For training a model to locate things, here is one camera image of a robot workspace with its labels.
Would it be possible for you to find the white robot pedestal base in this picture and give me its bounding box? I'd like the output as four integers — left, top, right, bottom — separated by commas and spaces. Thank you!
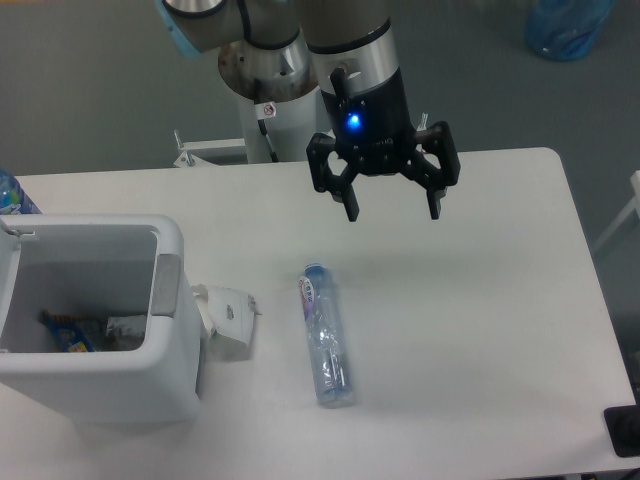
173, 39, 331, 169

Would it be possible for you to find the blue bottle at left edge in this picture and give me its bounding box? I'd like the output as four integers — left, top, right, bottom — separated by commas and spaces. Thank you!
1, 168, 42, 215

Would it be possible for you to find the crumpled silver wrapper in bin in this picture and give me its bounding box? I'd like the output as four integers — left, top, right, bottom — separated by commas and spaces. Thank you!
106, 315, 147, 350

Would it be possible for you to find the metal table clamp bolt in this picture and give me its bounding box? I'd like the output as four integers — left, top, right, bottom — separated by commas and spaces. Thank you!
416, 112, 428, 131

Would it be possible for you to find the black device at table corner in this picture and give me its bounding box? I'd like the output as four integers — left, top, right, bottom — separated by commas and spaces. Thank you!
604, 405, 639, 458

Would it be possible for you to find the white trash can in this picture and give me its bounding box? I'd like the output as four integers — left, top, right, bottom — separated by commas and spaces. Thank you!
1, 214, 203, 423

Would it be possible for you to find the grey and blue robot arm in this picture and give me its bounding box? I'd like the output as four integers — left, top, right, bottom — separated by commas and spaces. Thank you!
156, 1, 460, 221

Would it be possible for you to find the clear plastic water bottle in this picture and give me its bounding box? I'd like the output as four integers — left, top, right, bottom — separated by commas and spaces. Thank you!
297, 262, 355, 409

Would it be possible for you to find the blue plastic bag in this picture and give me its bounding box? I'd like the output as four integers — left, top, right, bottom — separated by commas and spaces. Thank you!
523, 0, 616, 62

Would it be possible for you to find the blue snack wrapper in bin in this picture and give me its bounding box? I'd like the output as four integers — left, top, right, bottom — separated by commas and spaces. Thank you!
41, 310, 95, 353

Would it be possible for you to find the white frame at right edge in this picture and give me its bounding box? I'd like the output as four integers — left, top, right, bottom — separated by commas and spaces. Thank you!
592, 170, 639, 257

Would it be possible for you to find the white paper box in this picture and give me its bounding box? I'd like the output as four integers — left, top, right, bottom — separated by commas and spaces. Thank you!
191, 284, 261, 362

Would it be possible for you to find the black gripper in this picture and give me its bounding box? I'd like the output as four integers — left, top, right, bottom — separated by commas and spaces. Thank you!
306, 67, 460, 222

